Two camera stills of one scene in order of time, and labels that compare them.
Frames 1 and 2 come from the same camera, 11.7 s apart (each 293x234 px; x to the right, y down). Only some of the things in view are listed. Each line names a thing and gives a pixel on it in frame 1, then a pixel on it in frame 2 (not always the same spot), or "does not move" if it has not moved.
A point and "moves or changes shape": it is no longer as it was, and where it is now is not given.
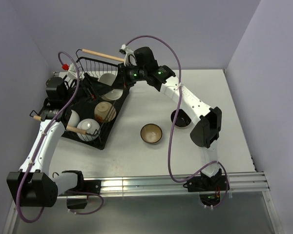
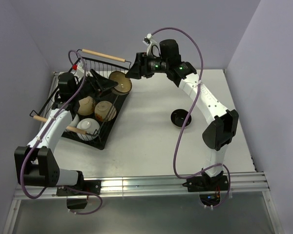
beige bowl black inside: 182,120 does not move
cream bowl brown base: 105,112 does not move
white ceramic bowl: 92,128 does not move
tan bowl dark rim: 151,133 moves or changes shape
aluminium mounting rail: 249,182 does not move
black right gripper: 121,81 -> 140,68
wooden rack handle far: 104,55 does not move
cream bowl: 109,78 -> 87,106
